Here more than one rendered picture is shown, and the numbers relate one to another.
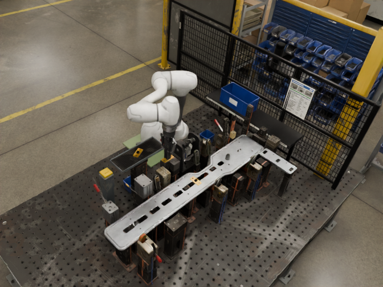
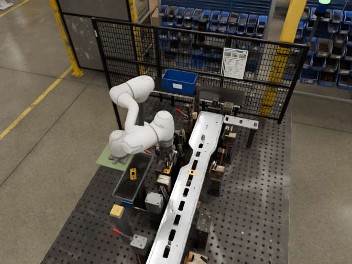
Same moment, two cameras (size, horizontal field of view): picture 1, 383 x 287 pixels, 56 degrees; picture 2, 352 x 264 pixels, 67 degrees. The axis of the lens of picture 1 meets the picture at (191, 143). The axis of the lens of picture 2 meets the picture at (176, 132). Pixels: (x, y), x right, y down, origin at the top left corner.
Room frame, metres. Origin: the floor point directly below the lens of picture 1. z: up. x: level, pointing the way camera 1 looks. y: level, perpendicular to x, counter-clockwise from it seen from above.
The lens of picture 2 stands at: (0.70, 0.45, 2.61)
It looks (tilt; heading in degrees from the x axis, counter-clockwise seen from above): 47 degrees down; 338
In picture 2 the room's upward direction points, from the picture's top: 2 degrees counter-clockwise
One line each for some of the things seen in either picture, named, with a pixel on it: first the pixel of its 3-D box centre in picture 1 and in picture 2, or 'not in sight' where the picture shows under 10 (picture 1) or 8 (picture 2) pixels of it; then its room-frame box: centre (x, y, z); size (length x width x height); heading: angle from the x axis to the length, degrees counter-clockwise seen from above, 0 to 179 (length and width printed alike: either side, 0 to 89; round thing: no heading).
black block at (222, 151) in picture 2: (235, 190); (220, 161); (1.78, -0.37, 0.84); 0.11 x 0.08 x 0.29; 50
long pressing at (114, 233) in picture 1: (194, 183); (192, 175); (1.66, -0.05, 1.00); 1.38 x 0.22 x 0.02; 140
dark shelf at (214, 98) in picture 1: (251, 115); (196, 91); (2.50, -0.49, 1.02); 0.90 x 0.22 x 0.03; 50
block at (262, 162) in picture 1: (259, 174); (228, 139); (1.97, -0.55, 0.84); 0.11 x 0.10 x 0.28; 50
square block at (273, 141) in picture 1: (268, 155); (226, 119); (2.16, -0.64, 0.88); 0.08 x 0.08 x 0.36; 50
